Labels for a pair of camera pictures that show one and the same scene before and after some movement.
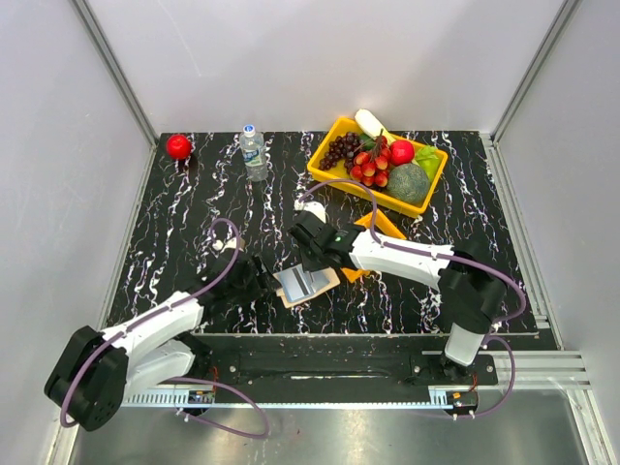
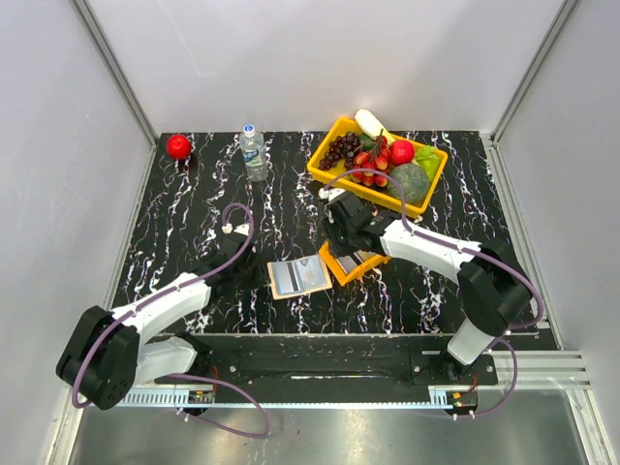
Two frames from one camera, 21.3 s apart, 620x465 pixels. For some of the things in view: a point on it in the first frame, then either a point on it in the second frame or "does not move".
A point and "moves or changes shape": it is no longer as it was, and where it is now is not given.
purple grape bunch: (342, 147) does not move
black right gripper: (307, 263) → (329, 230)
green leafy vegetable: (427, 156) does not move
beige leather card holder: (333, 281) moves or changes shape
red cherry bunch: (372, 169) does not move
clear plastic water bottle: (255, 155) does not move
